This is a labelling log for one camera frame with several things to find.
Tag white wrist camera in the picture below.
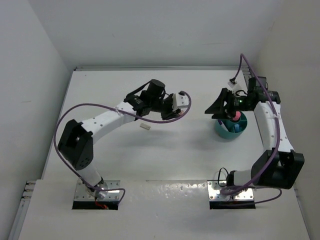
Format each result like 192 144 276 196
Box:
227 77 243 95
172 93 190 111

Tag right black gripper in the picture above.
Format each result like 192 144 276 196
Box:
205 88 252 121

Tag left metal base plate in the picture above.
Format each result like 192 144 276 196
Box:
74 180 121 202

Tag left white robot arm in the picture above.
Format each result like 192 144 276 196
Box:
57 79 188 191

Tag purple capped white marker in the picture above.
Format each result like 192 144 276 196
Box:
217 119 227 131

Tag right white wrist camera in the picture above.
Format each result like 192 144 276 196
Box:
227 77 243 95

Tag green capped white marker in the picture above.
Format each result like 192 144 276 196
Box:
221 123 232 132

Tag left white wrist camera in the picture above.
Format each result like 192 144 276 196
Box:
172 93 190 111

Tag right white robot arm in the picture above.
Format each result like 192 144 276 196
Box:
205 77 305 195

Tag blue highlighter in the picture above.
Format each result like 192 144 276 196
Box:
234 124 240 133

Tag metal base plate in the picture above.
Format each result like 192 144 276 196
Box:
74 180 121 202
207 180 254 202

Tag pink highlighter marker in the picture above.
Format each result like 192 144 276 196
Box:
232 111 241 122

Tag grey eraser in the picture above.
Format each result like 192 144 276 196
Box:
140 123 151 130

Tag teal round divided organizer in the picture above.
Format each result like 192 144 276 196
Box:
214 111 248 140

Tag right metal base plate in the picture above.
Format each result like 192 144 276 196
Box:
207 180 254 202

